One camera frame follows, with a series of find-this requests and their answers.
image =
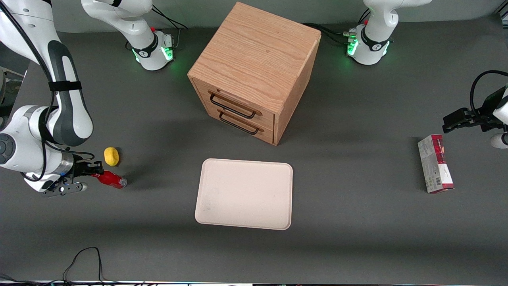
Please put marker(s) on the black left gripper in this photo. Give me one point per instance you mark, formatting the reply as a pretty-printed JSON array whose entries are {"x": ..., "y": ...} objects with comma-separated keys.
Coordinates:
[{"x": 482, "y": 119}]

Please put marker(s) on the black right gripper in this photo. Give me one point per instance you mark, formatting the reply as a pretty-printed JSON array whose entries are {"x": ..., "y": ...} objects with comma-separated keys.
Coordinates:
[{"x": 80, "y": 169}]

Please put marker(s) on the red coke bottle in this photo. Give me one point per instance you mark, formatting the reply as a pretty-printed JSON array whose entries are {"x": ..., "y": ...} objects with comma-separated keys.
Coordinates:
[{"x": 111, "y": 178}]

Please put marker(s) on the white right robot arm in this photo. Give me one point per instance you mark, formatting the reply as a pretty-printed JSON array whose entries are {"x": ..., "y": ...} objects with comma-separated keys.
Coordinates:
[{"x": 67, "y": 111}]

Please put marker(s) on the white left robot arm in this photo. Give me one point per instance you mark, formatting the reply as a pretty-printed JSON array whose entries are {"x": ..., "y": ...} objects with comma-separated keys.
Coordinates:
[{"x": 375, "y": 28}]

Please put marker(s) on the beige rectangular tray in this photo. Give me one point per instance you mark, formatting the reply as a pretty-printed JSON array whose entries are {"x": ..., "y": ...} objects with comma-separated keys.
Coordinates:
[{"x": 244, "y": 194}]

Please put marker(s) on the yellow lemon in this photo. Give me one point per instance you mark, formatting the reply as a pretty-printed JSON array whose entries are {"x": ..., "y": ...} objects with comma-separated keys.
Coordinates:
[{"x": 111, "y": 156}]

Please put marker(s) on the grey and red carton box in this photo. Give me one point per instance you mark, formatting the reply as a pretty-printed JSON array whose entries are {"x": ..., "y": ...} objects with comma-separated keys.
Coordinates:
[{"x": 434, "y": 165}]

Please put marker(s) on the wooden two-drawer cabinet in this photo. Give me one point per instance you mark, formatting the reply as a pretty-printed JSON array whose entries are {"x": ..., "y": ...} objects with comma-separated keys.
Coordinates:
[{"x": 254, "y": 59}]

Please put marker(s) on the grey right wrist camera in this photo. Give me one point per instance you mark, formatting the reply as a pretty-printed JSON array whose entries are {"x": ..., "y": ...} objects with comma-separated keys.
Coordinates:
[{"x": 65, "y": 188}]

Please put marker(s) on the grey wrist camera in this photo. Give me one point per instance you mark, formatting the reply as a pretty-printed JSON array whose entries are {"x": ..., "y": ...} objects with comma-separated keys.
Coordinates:
[
  {"x": 65, "y": 188},
  {"x": 499, "y": 140}
]

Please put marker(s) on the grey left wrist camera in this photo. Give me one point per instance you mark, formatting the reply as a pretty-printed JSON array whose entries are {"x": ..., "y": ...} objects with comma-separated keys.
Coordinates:
[{"x": 499, "y": 140}]

